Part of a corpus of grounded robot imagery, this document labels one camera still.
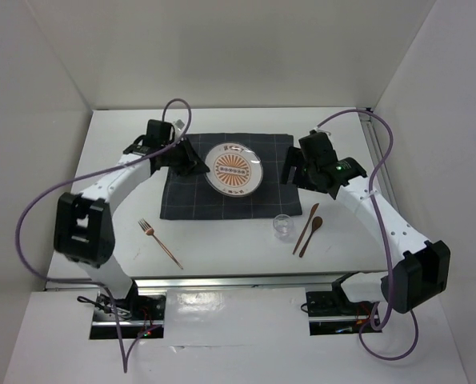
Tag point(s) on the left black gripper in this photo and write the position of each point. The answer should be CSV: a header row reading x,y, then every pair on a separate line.
x,y
193,164

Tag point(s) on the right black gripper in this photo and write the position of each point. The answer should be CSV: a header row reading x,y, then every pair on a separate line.
x,y
293,159

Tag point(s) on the orange patterned dinner plate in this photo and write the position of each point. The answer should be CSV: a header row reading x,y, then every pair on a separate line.
x,y
235,170

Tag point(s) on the wooden knife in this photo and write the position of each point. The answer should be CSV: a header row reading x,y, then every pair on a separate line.
x,y
308,221

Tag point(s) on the wooden spoon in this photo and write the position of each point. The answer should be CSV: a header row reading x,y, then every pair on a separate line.
x,y
315,225

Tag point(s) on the clear drinking glass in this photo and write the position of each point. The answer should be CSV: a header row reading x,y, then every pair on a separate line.
x,y
283,227

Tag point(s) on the copper fork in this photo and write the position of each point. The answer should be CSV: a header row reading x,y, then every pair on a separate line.
x,y
149,231

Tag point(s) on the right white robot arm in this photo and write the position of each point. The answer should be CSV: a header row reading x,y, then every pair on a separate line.
x,y
417,268

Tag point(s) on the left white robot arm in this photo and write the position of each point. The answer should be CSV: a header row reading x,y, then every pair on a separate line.
x,y
84,230

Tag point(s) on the aluminium rail right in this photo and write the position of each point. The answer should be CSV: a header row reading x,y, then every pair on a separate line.
x,y
369,127

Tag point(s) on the aluminium rail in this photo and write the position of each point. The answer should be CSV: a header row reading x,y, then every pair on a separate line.
x,y
234,281
369,127

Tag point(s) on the aluminium rail front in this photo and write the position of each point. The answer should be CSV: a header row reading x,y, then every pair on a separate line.
x,y
234,281

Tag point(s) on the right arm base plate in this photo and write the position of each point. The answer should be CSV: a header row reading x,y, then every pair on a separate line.
x,y
328,314

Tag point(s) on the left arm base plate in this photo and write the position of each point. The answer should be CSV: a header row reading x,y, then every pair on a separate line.
x,y
148,318

